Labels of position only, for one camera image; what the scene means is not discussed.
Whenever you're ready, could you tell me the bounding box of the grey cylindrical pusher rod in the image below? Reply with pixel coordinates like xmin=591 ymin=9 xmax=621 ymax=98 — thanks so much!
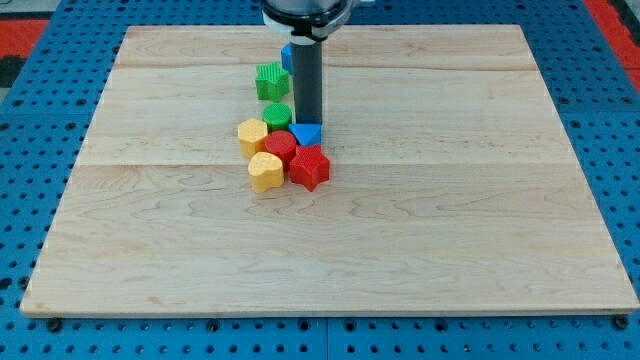
xmin=291 ymin=42 xmax=323 ymax=125

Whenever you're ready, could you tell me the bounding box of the blue triangle block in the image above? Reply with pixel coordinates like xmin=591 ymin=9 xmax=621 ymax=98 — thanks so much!
xmin=289 ymin=123 xmax=322 ymax=147

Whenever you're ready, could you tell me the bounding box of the blue cube block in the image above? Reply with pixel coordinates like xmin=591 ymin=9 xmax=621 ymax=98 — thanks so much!
xmin=280 ymin=44 xmax=293 ymax=75

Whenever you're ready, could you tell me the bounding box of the green star block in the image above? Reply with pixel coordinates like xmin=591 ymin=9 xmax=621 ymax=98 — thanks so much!
xmin=255 ymin=62 xmax=289 ymax=102

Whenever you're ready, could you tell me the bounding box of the green cylinder block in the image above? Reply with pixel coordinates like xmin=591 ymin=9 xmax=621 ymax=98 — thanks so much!
xmin=262 ymin=103 xmax=292 ymax=132

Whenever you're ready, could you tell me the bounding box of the red cylinder block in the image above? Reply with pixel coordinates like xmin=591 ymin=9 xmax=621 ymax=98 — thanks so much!
xmin=264 ymin=130 xmax=297 ymax=172

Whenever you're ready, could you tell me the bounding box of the yellow hexagon block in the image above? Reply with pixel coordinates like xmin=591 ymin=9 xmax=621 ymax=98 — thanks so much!
xmin=237 ymin=119 xmax=269 ymax=158

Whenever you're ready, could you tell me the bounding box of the red star block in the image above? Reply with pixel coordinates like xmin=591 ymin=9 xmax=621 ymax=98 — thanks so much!
xmin=289 ymin=144 xmax=330 ymax=192

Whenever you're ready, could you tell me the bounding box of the yellow heart block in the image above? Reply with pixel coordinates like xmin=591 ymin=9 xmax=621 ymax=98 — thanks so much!
xmin=248 ymin=152 xmax=284 ymax=193

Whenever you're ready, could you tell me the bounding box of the wooden board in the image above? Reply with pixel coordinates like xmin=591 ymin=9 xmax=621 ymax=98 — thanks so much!
xmin=21 ymin=25 xmax=639 ymax=318

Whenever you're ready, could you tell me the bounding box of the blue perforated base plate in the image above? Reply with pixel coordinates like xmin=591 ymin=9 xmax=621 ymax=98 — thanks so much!
xmin=1 ymin=0 xmax=639 ymax=359

